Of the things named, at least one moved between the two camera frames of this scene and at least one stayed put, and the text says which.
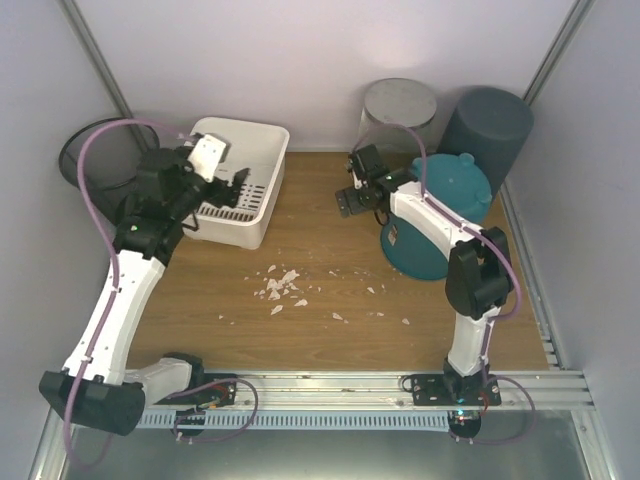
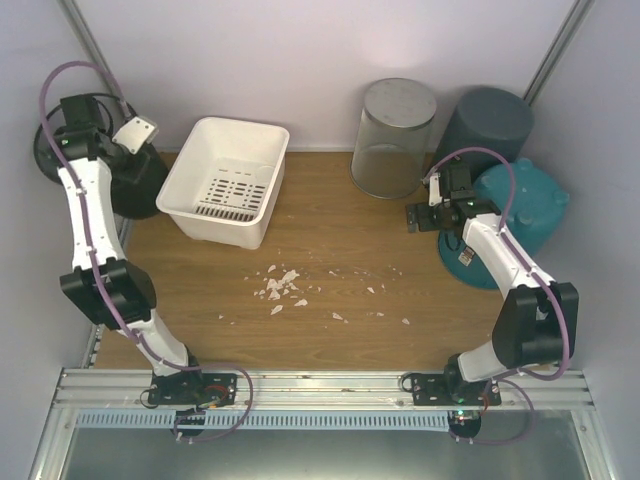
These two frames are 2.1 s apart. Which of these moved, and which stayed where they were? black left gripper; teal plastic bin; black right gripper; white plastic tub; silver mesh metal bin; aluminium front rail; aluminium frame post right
Moved: black left gripper; teal plastic bin; black right gripper
Stayed: white plastic tub; aluminium front rail; aluminium frame post right; silver mesh metal bin
